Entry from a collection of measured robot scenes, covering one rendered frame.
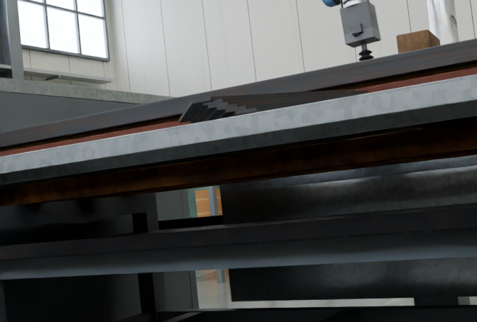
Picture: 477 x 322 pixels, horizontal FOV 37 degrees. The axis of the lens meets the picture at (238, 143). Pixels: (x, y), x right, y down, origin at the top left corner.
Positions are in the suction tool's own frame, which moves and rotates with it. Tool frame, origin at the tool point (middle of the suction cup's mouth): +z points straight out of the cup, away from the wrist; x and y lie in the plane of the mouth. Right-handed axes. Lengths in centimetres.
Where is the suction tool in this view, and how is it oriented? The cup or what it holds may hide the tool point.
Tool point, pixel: (365, 58)
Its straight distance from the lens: 204.2
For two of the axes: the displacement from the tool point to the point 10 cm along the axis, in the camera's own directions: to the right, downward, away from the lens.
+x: 5.0, 0.4, 8.7
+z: 1.5, 9.8, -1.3
